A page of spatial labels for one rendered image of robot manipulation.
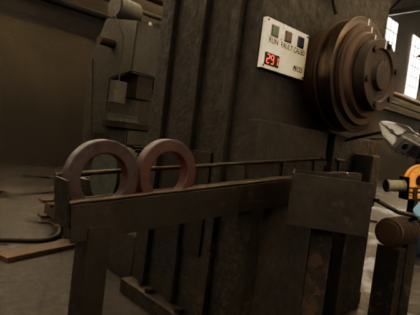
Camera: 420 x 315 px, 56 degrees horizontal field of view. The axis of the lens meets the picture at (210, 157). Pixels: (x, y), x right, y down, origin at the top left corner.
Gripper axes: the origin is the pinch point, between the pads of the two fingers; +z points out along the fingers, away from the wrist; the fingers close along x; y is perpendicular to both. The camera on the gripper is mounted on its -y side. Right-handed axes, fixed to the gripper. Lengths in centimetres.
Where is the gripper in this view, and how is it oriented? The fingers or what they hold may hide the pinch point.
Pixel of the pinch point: (382, 124)
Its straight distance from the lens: 149.1
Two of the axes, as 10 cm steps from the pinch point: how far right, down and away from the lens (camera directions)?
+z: -4.9, -6.5, 5.8
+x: 4.5, -7.6, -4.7
